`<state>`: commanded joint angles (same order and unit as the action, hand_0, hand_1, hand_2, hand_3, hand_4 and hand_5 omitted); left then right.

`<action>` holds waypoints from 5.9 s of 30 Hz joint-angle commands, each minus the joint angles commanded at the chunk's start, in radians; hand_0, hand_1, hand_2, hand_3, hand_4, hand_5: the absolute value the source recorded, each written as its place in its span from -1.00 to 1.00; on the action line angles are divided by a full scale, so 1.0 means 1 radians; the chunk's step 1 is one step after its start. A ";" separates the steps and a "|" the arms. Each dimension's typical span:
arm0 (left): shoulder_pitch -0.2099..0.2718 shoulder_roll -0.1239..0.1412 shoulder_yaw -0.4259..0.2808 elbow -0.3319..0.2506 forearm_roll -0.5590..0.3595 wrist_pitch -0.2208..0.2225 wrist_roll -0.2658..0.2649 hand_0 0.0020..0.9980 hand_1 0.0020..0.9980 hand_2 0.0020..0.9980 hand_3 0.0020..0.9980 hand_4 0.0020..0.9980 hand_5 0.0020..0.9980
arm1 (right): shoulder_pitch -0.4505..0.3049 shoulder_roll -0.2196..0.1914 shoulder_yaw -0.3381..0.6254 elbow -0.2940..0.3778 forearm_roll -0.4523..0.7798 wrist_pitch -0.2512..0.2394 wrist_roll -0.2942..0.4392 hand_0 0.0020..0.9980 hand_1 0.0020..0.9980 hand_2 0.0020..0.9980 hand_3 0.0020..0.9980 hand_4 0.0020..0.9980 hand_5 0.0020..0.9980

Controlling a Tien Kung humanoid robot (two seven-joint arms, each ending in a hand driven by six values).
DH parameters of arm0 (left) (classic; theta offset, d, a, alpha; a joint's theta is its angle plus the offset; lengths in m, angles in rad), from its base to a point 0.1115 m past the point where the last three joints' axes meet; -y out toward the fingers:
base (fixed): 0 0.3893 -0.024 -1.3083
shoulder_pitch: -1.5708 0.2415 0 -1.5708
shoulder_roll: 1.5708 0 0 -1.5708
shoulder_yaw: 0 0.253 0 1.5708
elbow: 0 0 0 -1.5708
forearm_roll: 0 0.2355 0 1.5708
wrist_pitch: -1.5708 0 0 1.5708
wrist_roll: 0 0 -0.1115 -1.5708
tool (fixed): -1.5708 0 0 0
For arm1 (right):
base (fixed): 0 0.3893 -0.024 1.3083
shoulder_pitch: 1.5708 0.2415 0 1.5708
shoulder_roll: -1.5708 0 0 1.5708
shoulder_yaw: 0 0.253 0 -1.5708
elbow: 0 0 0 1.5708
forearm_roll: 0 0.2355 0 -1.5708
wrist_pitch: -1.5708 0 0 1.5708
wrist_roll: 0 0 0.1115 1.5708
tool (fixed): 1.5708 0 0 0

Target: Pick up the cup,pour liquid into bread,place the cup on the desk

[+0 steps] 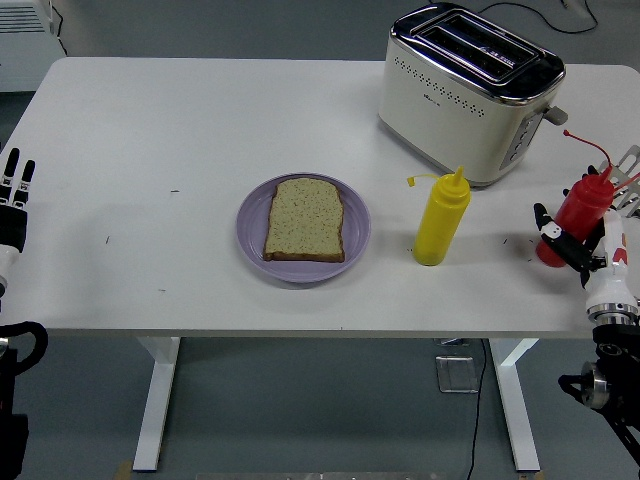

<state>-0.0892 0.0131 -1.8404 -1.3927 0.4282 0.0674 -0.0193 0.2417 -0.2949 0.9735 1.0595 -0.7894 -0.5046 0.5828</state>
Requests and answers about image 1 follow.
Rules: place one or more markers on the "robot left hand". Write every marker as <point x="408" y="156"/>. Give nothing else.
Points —
<point x="12" y="225"/>

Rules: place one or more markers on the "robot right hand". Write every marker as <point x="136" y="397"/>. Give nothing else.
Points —
<point x="612" y="270"/>

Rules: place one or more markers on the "red squeeze bottle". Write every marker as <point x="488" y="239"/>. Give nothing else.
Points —
<point x="580" y="210"/>

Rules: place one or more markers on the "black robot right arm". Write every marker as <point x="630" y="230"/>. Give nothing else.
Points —
<point x="612" y="370"/>

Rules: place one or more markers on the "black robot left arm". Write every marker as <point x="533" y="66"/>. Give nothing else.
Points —
<point x="10" y="400"/>

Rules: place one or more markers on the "slice of bread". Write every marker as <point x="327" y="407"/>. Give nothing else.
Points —
<point x="305" y="220"/>

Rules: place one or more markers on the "white table leg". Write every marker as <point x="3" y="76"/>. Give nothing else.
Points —
<point x="155" y="400"/>
<point x="517" y="400"/>

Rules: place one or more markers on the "yellow squeeze bottle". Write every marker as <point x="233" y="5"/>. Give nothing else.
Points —
<point x="442" y="220"/>

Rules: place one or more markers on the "white appliance with grille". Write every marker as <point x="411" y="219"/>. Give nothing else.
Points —
<point x="25" y="45"/>

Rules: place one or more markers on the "metal floor plate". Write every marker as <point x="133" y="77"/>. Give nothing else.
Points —
<point x="456" y="375"/>

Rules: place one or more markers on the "cream and chrome toaster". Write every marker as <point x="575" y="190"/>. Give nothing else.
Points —
<point x="450" y="115"/>

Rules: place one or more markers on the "purple plate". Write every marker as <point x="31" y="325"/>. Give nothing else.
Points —
<point x="355" y="225"/>

